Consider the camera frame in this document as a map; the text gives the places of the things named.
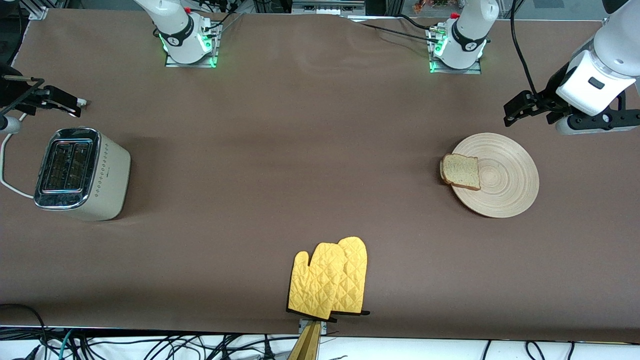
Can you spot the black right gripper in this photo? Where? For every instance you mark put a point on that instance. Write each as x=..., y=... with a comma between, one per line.
x=11, y=92

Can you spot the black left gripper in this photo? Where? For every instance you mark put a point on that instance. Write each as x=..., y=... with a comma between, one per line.
x=551, y=94

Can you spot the round wooden plate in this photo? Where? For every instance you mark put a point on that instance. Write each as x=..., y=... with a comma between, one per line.
x=507, y=177

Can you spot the brown-crusted bread slice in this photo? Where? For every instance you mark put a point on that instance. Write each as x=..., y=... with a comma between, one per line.
x=461, y=171

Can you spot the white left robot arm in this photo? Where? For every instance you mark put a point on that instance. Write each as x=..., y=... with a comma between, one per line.
x=467, y=30

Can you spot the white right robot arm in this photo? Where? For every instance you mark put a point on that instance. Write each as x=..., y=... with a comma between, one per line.
x=175, y=25

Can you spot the cream and chrome toaster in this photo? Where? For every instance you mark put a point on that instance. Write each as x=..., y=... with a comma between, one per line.
x=100, y=175

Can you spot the orange background clutter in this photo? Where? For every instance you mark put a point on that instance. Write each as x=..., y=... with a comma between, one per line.
x=430, y=5

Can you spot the brown table cover sheet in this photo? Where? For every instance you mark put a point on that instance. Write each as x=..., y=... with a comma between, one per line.
x=150, y=275

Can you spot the grey metal box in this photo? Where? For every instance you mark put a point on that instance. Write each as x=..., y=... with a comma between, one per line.
x=325, y=7

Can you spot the yellow quilted oven mitt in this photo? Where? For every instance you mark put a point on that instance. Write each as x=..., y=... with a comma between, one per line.
x=315, y=285
x=356, y=270

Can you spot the aluminium frame profile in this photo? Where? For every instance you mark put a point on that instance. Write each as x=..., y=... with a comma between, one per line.
x=37, y=11

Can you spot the silver metal bracket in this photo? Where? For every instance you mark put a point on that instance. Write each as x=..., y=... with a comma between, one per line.
x=301, y=326

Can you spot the yellow wooden post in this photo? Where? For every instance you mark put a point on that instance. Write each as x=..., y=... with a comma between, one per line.
x=307, y=345

